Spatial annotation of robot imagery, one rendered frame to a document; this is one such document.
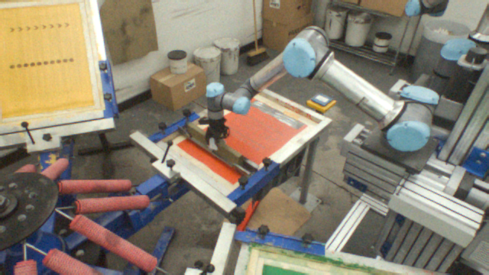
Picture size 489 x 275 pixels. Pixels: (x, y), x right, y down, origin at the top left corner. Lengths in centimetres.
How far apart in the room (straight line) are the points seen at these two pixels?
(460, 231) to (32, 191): 136
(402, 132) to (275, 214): 164
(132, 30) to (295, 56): 257
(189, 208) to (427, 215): 181
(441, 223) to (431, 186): 15
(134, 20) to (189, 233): 203
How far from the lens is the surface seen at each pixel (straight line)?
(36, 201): 119
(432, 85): 179
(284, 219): 262
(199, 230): 258
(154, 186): 147
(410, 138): 118
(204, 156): 169
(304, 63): 112
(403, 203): 136
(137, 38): 357
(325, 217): 272
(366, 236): 243
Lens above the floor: 210
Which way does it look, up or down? 40 degrees down
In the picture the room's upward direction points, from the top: straight up
